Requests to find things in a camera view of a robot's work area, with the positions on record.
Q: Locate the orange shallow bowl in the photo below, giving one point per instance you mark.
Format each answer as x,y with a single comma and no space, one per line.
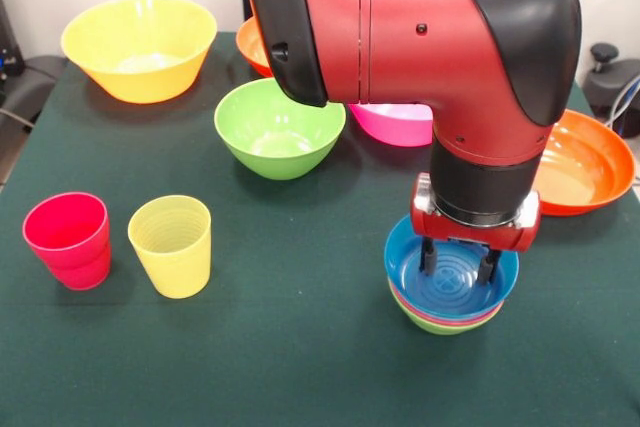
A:
585,172
252,49

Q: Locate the small red bowl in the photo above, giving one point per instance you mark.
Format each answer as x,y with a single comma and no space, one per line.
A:
400,297

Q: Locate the black knob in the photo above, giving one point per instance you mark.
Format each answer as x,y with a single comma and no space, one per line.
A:
604,54

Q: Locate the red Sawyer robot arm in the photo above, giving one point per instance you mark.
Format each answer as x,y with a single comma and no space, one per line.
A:
435,42

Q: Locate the yellow cup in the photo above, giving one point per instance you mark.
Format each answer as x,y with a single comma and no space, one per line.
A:
172,257

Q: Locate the large pink bowl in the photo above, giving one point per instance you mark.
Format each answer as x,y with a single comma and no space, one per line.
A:
395,124

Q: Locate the black round base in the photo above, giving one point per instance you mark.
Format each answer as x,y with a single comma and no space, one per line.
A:
607,89

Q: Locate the red cup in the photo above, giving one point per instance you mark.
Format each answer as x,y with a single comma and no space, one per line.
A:
82,277
65,227

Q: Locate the small green bowl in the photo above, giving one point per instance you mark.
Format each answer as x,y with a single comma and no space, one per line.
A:
440,329

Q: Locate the dark green tablecloth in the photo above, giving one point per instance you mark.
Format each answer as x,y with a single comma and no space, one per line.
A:
250,372

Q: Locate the large green bowl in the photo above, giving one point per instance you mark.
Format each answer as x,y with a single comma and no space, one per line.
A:
270,147

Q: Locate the black equipment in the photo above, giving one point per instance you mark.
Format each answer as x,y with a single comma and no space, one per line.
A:
9,47

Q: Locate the dark grey seat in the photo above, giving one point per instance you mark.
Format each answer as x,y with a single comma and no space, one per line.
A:
30,87

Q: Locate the blue bowl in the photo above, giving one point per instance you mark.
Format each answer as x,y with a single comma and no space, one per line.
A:
405,262

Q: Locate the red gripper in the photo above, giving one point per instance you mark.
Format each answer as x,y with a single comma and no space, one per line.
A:
465,232

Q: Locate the large yellow-orange bowl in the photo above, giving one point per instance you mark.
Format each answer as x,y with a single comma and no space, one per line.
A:
140,82

